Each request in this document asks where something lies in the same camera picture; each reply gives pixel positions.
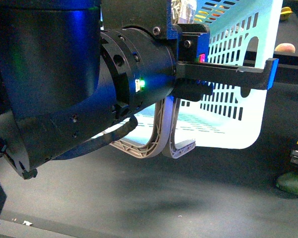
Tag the yellow star fruit right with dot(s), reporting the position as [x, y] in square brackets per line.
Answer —
[286, 12]

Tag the light blue plastic basket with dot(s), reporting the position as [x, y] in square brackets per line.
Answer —
[243, 33]

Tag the grey basket handle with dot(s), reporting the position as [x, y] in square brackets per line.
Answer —
[149, 138]
[172, 149]

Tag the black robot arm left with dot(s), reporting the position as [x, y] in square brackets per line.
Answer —
[76, 75]

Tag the pale peach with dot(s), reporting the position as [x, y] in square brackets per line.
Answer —
[285, 47]

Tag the green avocado-like fruit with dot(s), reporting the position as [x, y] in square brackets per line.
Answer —
[288, 182]

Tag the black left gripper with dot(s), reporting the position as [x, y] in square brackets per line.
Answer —
[150, 57]

